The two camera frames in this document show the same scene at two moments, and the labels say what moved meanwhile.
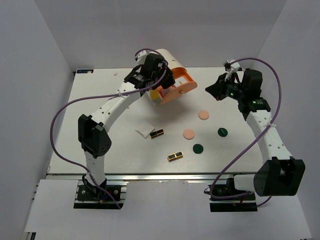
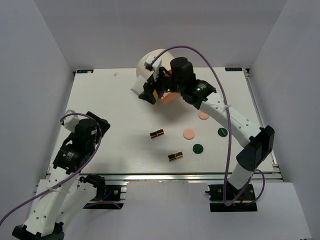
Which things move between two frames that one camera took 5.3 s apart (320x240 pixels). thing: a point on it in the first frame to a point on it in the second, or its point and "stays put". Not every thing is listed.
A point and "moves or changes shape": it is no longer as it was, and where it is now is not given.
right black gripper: [216, 90] to [149, 88]
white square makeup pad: [145, 129] moves or changes shape
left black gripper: [168, 74] to [105, 125]
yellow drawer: [154, 94] stays put
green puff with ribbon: [222, 132] stays put
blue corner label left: [84, 71] stays put
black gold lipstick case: [156, 133] stays put
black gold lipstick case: [174, 156] stays put
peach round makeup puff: [188, 134] stays put
